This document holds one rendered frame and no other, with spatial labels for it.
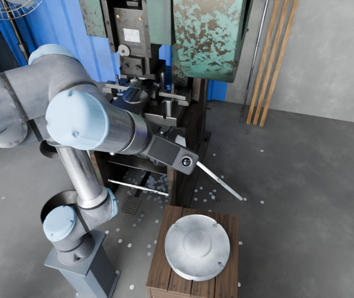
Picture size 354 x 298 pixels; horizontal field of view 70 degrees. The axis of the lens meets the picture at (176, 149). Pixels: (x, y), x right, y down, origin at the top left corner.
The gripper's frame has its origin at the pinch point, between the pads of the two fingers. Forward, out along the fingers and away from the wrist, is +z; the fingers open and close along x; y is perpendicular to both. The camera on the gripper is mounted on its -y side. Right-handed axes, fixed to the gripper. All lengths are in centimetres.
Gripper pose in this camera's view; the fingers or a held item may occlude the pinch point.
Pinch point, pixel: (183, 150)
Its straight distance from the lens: 63.6
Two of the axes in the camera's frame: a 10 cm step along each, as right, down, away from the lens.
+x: -4.2, 9.0, 0.9
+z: 4.1, 1.1, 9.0
